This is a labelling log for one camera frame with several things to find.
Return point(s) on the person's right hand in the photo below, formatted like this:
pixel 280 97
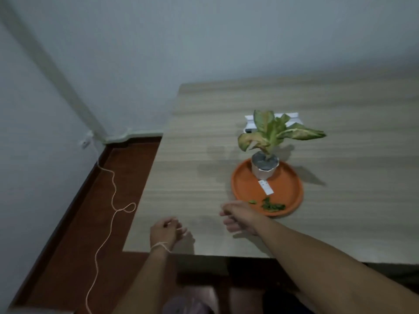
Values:
pixel 244 217

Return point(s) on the person's left hand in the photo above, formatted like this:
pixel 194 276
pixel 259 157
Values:
pixel 162 232

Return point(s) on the person's left fingers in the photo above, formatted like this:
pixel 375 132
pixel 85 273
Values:
pixel 175 226

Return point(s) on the person's right fingers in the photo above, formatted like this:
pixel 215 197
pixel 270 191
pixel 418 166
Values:
pixel 230 222

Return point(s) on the person's left forearm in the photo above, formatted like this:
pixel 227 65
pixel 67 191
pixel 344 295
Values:
pixel 144 284

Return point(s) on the person's right forearm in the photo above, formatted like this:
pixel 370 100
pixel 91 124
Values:
pixel 330 268

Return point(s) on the cut green leaf pieces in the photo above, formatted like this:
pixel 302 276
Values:
pixel 271 205

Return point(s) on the white plant label tag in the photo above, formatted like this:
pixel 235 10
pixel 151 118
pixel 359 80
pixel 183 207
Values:
pixel 266 187

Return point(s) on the white plant pot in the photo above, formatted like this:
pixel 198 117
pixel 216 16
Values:
pixel 262 170

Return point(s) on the orange round plastic tray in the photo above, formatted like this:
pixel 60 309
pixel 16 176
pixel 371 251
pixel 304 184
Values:
pixel 284 189

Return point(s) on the green and pink leafy plant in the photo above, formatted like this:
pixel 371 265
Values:
pixel 271 129

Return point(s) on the white box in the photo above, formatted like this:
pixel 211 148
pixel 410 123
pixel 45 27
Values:
pixel 288 119

